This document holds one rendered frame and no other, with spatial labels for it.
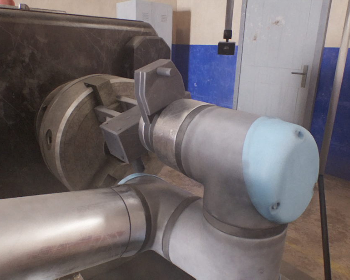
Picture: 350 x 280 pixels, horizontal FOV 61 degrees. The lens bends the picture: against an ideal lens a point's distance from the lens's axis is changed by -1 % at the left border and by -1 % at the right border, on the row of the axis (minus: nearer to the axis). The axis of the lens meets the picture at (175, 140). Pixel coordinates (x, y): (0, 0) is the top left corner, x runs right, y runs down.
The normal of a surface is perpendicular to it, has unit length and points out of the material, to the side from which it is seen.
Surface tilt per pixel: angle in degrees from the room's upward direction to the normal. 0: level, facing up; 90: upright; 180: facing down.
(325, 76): 90
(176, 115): 49
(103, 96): 90
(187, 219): 38
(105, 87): 90
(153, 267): 11
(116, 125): 20
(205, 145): 73
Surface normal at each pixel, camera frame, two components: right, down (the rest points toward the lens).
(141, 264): -0.07, -0.96
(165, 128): -0.70, -0.23
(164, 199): -0.21, -0.83
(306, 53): -0.77, 0.16
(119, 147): -0.73, 0.48
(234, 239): -0.39, 0.26
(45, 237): 0.73, -0.24
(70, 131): 0.63, 0.25
